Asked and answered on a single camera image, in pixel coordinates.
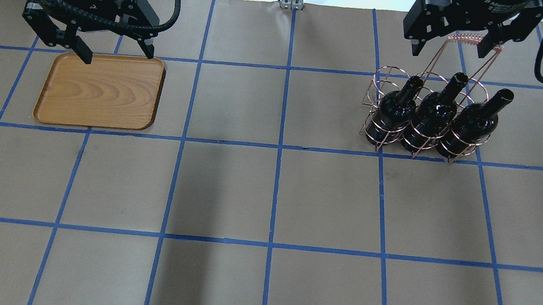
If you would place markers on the tray side gripper finger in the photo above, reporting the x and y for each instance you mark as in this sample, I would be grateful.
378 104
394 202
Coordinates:
50 34
141 14

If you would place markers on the black gripper body basket side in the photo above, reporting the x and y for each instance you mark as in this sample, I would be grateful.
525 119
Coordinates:
481 6

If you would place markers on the basket side gripper finger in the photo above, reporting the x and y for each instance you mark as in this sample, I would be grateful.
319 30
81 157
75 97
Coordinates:
517 30
425 21

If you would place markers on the dark wine bottle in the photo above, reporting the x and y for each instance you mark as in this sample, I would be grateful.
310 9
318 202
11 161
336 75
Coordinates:
394 110
473 126
433 116

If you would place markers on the wooden tray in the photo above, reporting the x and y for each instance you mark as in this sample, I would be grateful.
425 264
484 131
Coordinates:
114 91

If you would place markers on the copper wire bottle basket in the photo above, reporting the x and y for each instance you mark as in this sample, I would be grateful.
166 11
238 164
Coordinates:
390 78

